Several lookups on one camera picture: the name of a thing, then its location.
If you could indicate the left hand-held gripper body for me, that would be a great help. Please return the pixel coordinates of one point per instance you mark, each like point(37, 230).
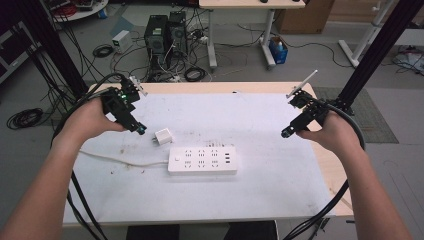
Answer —
point(116, 100)

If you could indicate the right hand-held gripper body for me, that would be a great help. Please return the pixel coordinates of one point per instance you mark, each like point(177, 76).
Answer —
point(310, 101)

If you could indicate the white charger plug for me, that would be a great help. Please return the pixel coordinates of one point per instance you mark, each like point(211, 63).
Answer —
point(164, 136)

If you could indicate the white power strip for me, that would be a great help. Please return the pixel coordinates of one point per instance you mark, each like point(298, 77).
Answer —
point(203, 163)

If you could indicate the person's right hand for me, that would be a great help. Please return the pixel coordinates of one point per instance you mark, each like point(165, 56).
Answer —
point(335, 133)

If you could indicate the person's left hand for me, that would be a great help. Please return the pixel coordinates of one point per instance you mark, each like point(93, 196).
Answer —
point(86, 120)

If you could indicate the blue storage bin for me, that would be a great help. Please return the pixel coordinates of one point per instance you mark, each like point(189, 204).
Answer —
point(278, 53)

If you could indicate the white box device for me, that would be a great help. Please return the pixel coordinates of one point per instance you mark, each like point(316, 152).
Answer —
point(121, 40)

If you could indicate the grey floor mat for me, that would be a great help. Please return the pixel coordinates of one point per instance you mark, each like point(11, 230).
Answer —
point(370, 116)

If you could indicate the black computer tower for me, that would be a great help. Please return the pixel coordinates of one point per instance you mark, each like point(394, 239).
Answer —
point(177, 33)
point(156, 41)

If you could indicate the brown cardboard box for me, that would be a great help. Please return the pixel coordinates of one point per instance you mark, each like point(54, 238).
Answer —
point(305, 16)

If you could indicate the round white table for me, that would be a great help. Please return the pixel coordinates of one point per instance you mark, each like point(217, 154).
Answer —
point(80, 13)

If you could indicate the white table mat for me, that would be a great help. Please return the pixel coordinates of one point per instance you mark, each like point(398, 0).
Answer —
point(233, 196)

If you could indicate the person's left leg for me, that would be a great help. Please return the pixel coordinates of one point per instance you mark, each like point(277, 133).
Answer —
point(153, 232)

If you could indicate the person's leg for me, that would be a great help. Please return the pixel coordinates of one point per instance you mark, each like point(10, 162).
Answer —
point(153, 232)
point(250, 231)

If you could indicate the wooden desk with white legs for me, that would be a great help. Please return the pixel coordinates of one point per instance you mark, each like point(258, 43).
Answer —
point(250, 4)

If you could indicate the person's right leg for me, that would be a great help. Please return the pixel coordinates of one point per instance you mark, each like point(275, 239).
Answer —
point(250, 231)

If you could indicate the black metal frame post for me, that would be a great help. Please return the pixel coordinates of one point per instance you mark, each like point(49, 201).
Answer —
point(56, 50)
point(376, 53)

